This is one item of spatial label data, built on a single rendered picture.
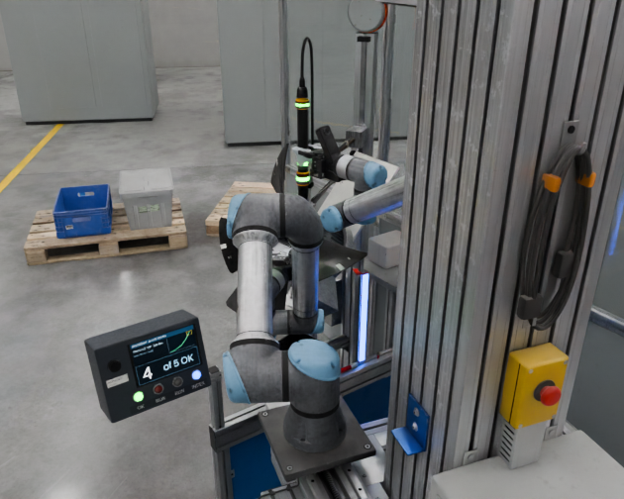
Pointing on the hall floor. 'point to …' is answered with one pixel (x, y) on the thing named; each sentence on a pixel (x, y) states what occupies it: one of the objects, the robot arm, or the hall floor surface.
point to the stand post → (351, 302)
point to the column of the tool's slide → (366, 96)
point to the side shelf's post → (389, 320)
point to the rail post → (222, 474)
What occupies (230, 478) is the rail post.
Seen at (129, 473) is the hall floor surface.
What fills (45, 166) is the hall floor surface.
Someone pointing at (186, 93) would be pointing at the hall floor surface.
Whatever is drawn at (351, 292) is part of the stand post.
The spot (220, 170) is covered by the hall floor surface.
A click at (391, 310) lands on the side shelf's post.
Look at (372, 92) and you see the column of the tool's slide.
